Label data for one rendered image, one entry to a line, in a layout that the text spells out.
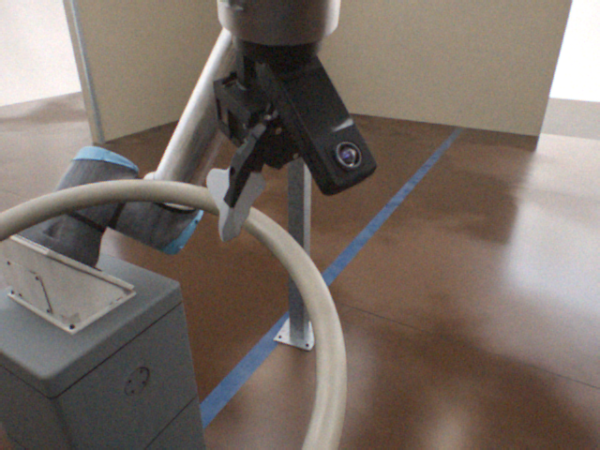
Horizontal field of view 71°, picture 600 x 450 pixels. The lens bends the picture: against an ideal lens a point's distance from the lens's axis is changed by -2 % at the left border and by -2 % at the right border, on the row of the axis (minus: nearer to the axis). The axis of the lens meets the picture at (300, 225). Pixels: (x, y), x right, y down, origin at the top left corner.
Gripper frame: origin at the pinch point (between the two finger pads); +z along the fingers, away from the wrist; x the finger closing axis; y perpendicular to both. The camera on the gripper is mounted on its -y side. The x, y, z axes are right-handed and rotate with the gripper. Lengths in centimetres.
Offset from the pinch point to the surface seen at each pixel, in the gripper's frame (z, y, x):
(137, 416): 85, 25, 28
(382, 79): 300, 346, -444
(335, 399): 4.5, -17.3, 7.3
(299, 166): 83, 76, -66
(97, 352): 58, 32, 27
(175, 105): 338, 505, -183
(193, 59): 297, 540, -237
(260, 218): 4.5, 4.6, 0.6
